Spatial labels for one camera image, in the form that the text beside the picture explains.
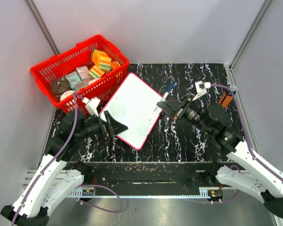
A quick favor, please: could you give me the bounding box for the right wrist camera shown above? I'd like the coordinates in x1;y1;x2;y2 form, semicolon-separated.
193;81;211;101

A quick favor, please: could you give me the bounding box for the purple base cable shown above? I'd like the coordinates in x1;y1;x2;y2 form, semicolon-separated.
76;185;124;214

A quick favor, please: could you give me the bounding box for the striped sponge lower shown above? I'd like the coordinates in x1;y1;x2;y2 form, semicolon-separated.
88;65;106;79

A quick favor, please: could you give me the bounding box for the striped sponge stack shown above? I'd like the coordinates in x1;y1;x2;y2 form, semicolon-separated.
91;49;112;72

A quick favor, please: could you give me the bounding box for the red plastic shopping basket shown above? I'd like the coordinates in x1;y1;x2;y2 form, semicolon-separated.
30;34;129;113

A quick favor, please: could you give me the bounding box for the pink box lower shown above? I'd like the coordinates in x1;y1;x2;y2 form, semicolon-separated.
75;81;88;91

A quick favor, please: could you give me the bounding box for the brown round bread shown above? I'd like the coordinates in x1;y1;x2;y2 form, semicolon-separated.
50;77;71;96

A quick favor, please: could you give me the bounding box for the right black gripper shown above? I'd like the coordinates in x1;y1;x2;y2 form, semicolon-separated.
158;93;213;135

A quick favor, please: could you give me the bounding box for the teal small box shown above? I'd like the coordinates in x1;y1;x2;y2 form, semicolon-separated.
65;71;81;90

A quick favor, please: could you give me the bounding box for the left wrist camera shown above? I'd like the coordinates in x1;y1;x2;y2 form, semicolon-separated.
82;97;100;117

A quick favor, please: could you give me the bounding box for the pink small box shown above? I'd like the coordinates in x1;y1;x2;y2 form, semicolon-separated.
76;66;92;81

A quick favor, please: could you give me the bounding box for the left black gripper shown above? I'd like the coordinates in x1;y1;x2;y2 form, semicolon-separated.
76;110;128;141

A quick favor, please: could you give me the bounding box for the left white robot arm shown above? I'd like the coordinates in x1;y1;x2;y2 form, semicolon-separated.
0;111;128;226

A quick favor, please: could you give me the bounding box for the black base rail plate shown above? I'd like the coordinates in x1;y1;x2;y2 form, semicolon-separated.
66;161;227;196

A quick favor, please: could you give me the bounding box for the pink framed whiteboard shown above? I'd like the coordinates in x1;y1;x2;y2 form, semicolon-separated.
100;73;162;150

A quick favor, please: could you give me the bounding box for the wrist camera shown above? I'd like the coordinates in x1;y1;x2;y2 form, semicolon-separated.
193;81;211;101
82;97;100;117

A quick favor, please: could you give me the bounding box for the blue capped whiteboard marker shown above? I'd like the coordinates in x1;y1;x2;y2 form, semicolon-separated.
160;81;176;102

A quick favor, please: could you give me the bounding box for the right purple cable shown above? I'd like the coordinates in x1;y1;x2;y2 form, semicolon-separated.
209;83;283;191

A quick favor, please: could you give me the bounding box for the pink round pastry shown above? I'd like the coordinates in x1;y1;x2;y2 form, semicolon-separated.
60;90;75;101

